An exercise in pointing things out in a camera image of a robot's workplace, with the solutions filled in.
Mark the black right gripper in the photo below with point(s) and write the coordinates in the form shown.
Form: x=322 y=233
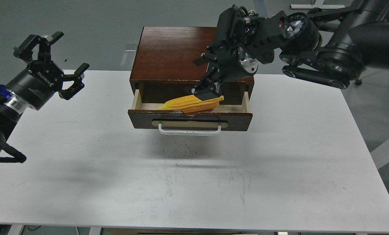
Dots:
x=224 y=65

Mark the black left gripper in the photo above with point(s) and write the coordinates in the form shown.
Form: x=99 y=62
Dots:
x=41 y=78

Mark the yellow corn cob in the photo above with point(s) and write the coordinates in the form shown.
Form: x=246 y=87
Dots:
x=190 y=104

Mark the wooden drawer with white handle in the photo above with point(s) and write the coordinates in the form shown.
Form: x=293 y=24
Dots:
x=225 y=117

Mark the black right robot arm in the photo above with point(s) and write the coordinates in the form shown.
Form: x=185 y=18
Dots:
x=330 y=47

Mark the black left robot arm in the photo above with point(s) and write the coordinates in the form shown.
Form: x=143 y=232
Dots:
x=12 y=108

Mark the dark wooden cabinet box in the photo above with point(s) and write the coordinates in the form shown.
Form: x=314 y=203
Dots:
x=163 y=66

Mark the clear tape piece on floor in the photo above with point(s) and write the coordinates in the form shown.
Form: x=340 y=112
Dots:
x=130 y=48

